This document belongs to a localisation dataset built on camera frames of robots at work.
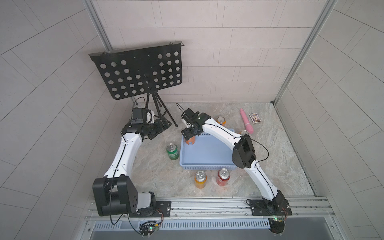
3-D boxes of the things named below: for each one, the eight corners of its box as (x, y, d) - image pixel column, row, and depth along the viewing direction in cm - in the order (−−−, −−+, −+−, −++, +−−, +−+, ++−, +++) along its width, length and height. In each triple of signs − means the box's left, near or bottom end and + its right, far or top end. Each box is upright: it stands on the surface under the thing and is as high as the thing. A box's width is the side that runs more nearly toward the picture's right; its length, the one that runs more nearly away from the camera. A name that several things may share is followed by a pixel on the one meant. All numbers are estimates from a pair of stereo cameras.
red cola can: (217, 186, 80) (219, 180, 71) (216, 175, 84) (218, 168, 75) (227, 186, 80) (231, 180, 71) (226, 175, 84) (229, 168, 75)
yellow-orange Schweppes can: (195, 188, 79) (195, 182, 70) (195, 177, 83) (195, 170, 74) (206, 188, 79) (207, 182, 71) (206, 177, 83) (206, 170, 74)
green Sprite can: (169, 160, 89) (166, 152, 80) (170, 152, 92) (167, 143, 84) (179, 160, 89) (177, 152, 80) (180, 152, 92) (178, 143, 84)
